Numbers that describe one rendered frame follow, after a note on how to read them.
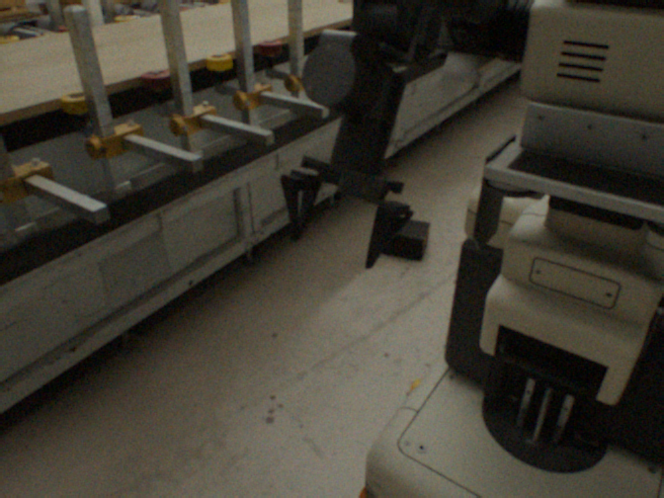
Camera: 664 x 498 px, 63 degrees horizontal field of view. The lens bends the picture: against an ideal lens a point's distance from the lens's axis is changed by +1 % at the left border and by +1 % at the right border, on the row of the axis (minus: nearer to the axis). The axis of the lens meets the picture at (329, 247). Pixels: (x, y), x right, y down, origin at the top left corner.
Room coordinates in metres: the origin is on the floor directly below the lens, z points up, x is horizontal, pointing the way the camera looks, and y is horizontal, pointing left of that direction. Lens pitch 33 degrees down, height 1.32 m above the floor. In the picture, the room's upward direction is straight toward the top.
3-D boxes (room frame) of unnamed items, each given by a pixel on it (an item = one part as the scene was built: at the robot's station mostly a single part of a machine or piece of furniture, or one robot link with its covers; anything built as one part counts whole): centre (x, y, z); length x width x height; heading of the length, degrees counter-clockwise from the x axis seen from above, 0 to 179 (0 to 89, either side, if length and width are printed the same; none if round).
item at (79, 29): (1.23, 0.54, 0.89); 0.04 x 0.04 x 0.48; 55
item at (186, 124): (1.45, 0.38, 0.81); 0.14 x 0.06 x 0.05; 145
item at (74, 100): (1.34, 0.64, 0.85); 0.08 x 0.08 x 0.11
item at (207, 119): (1.44, 0.33, 0.80); 0.43 x 0.03 x 0.04; 55
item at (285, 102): (1.64, 0.19, 0.81); 0.43 x 0.03 x 0.04; 55
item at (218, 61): (1.75, 0.35, 0.85); 0.08 x 0.08 x 0.11
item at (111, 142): (1.25, 0.53, 0.82); 0.14 x 0.06 x 0.05; 145
